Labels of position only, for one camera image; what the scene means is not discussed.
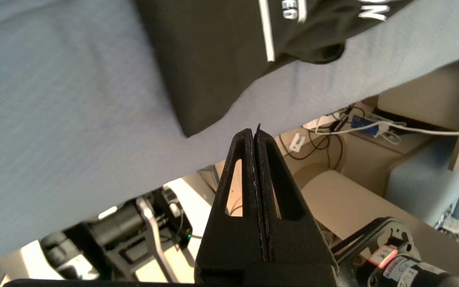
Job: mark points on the black t-shirt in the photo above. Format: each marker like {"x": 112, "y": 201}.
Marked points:
{"x": 213, "y": 59}

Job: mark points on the blue power adapter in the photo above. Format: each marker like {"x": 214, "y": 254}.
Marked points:
{"x": 361, "y": 121}

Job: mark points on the tan cardboard box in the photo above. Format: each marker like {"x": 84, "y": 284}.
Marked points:
{"x": 345, "y": 203}
{"x": 432, "y": 99}

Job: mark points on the white grey robot base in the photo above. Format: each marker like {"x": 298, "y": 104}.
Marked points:
{"x": 197, "y": 203}

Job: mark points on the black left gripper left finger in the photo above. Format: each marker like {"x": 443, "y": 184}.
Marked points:
{"x": 233, "y": 247}

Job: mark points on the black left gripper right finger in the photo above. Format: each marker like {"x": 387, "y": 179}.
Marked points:
{"x": 293, "y": 243}

